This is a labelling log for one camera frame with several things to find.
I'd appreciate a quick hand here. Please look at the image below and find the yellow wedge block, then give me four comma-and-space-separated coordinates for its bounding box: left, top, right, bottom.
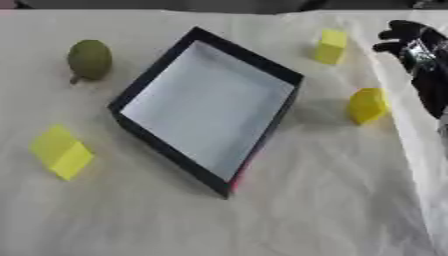
28, 124, 97, 182

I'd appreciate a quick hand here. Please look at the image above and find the green toy pear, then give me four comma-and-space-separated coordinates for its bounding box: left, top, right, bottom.
64, 39, 114, 85

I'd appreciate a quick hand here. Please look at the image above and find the black box with white inside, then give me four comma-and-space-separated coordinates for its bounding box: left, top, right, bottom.
106, 25, 307, 200

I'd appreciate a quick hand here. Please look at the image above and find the yellow rectangular block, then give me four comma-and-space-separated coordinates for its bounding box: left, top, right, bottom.
313, 28, 350, 66

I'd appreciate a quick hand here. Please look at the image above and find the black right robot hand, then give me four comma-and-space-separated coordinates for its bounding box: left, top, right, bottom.
371, 19, 448, 120

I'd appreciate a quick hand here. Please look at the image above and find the yellow hexagonal block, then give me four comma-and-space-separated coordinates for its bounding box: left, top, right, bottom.
346, 87, 391, 126

